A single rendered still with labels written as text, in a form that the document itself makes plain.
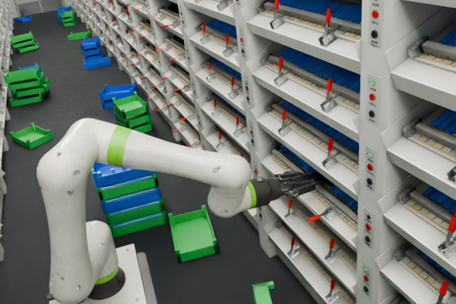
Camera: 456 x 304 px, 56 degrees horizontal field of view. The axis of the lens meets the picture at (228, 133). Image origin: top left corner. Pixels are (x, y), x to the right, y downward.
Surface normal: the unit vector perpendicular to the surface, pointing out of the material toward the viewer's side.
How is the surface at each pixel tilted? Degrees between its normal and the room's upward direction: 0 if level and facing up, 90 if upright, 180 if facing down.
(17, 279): 0
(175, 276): 0
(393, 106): 90
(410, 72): 23
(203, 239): 0
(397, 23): 90
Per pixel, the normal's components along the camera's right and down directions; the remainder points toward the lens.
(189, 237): -0.12, -0.88
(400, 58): 0.40, 0.37
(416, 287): -0.46, -0.71
